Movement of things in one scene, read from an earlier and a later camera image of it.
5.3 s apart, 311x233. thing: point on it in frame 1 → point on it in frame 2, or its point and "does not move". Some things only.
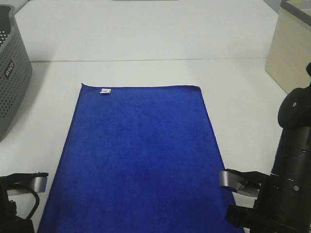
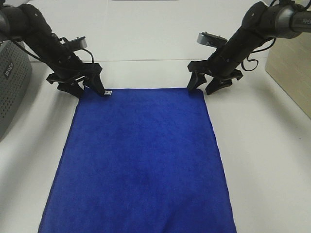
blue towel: (138, 159) does not move
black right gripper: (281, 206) → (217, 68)
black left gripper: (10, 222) → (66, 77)
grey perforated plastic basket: (16, 66) does not move
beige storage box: (289, 52) does not move
